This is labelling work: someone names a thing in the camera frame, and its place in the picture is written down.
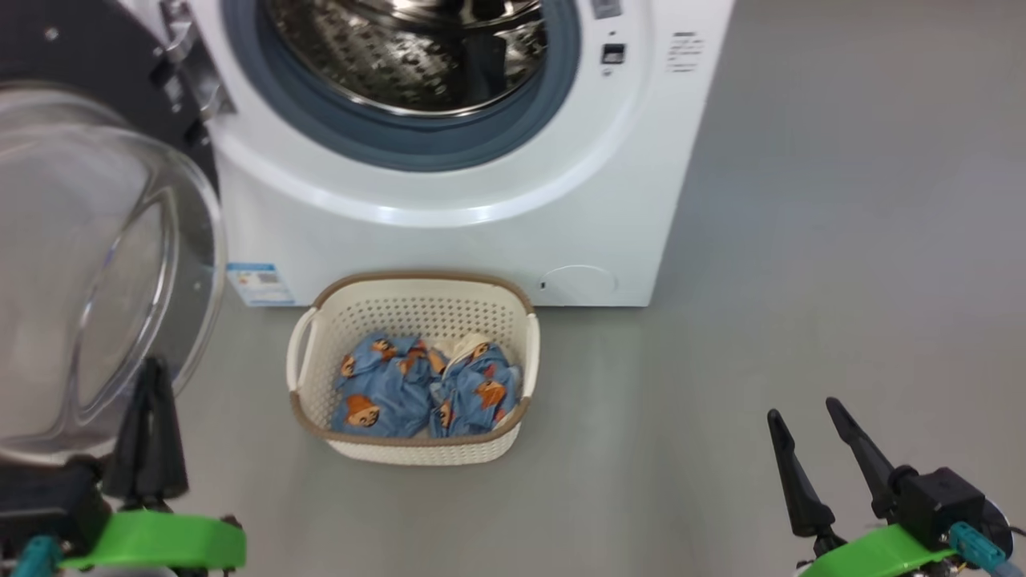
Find printed text label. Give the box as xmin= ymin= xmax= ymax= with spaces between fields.
xmin=669 ymin=32 xmax=706 ymax=75

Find round white drain filter cover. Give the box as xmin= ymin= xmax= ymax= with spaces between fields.
xmin=539 ymin=264 xmax=618 ymax=305

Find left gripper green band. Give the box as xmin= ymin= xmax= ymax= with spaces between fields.
xmin=58 ymin=357 xmax=247 ymax=577

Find white front-load washing machine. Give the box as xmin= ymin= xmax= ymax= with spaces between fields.
xmin=120 ymin=0 xmax=734 ymax=309

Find blue energy label sticker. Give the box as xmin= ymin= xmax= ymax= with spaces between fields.
xmin=226 ymin=263 xmax=296 ymax=308

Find blue cartoon print garment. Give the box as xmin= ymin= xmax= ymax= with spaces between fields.
xmin=330 ymin=333 xmax=438 ymax=438

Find glass washing machine door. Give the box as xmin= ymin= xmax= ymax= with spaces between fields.
xmin=0 ymin=0 xmax=228 ymax=466

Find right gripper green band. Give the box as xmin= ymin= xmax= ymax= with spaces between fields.
xmin=767 ymin=398 xmax=959 ymax=577

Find metal door hinge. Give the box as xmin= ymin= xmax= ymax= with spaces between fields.
xmin=159 ymin=0 xmax=238 ymax=121

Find cream perforated laundry basket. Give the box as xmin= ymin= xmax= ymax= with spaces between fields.
xmin=286 ymin=271 xmax=540 ymax=466

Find perforated steel washer drum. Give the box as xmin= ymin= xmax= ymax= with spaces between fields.
xmin=269 ymin=0 xmax=550 ymax=117

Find washer drum opening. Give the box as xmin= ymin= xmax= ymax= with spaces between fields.
xmin=220 ymin=0 xmax=582 ymax=173

